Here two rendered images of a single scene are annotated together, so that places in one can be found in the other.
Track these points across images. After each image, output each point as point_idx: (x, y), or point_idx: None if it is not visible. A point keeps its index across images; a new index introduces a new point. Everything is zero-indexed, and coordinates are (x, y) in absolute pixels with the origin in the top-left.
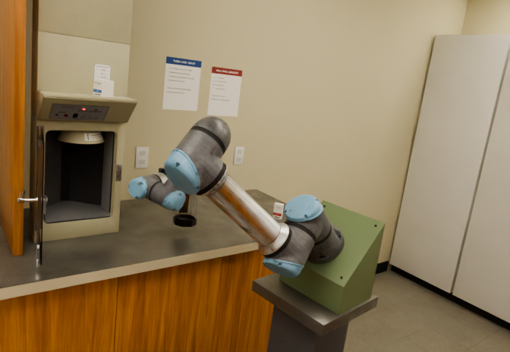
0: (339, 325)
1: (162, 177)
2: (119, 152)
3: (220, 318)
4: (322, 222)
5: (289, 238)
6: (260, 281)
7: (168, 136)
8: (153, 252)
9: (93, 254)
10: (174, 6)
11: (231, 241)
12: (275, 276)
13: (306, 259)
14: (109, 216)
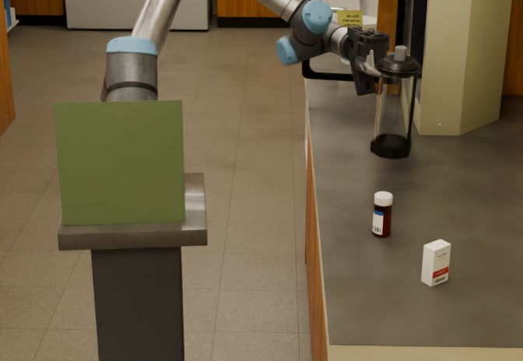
0: None
1: (338, 33)
2: (427, 9)
3: (323, 320)
4: (106, 68)
5: None
6: (194, 175)
7: None
8: (335, 141)
9: (352, 116)
10: None
11: (334, 193)
12: (194, 187)
13: (102, 97)
14: (419, 105)
